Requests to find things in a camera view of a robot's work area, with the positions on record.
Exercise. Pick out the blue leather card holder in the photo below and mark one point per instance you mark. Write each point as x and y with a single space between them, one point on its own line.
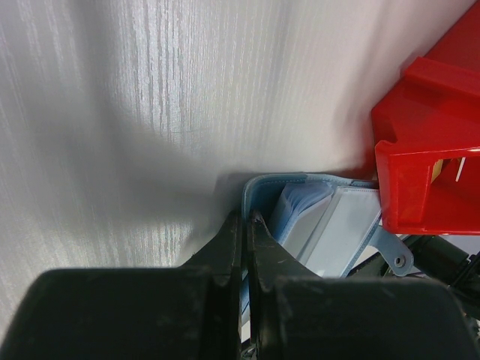
325 221

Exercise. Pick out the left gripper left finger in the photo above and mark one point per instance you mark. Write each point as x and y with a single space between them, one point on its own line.
187 312

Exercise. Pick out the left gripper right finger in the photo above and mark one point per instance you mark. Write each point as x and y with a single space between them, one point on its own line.
296 314

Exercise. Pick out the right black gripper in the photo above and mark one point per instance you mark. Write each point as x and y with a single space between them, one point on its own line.
441 260

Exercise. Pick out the red plastic bin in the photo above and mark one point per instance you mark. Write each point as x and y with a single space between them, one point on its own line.
426 132

